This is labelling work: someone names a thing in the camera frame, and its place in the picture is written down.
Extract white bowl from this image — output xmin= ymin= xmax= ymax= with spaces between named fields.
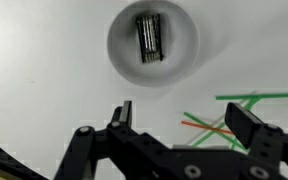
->
xmin=106 ymin=0 xmax=201 ymax=89

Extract green and orange sticks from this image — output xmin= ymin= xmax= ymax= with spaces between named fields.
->
xmin=186 ymin=90 xmax=257 ymax=145

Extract orange stick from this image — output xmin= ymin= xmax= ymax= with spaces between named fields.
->
xmin=180 ymin=120 xmax=235 ymax=136

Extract long green stick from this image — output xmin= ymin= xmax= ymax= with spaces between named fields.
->
xmin=215 ymin=92 xmax=288 ymax=101

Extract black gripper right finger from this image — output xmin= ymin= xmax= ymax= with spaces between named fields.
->
xmin=224 ymin=101 xmax=288 ymax=180

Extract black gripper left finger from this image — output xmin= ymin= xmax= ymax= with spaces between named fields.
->
xmin=55 ymin=99 xmax=172 ymax=180

